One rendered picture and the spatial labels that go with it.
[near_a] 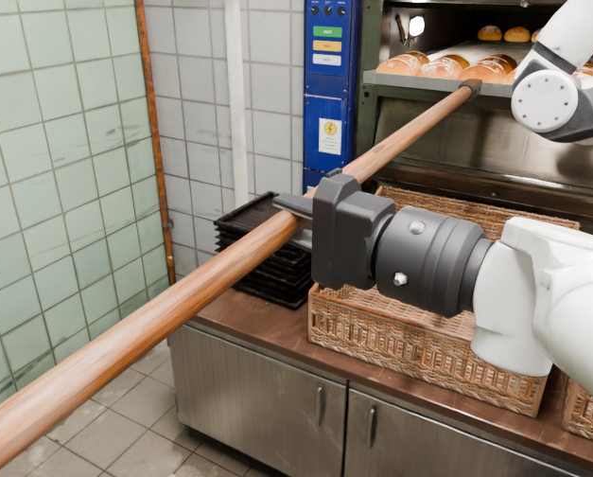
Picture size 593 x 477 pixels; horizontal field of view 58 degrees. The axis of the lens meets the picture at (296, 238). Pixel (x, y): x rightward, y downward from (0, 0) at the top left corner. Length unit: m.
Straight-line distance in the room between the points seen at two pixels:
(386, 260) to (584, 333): 0.18
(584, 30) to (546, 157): 0.77
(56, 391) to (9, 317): 1.57
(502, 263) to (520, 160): 1.09
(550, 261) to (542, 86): 0.40
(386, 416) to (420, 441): 0.09
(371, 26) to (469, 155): 0.45
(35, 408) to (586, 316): 0.33
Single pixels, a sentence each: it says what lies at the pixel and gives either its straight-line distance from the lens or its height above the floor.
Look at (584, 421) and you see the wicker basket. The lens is 1.28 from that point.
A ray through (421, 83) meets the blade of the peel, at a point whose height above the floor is 1.19.
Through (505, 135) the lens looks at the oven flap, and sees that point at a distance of 1.55.
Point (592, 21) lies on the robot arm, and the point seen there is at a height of 1.38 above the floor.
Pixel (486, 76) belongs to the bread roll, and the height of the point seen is 1.22.
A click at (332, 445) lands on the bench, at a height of 0.31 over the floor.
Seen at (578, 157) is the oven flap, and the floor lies 1.01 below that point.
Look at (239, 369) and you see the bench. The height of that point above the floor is 0.44.
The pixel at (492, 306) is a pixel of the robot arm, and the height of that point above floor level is 1.19.
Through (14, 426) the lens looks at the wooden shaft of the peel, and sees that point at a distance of 0.35.
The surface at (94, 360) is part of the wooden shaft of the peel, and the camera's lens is 0.37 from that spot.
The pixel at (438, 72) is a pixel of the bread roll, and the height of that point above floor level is 1.22.
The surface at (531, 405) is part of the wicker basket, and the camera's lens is 1.28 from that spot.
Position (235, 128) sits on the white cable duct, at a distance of 1.87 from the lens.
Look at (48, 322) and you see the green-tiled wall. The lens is 2.02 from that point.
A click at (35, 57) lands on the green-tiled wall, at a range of 1.81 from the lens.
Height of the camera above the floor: 1.43
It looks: 27 degrees down
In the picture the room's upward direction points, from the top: straight up
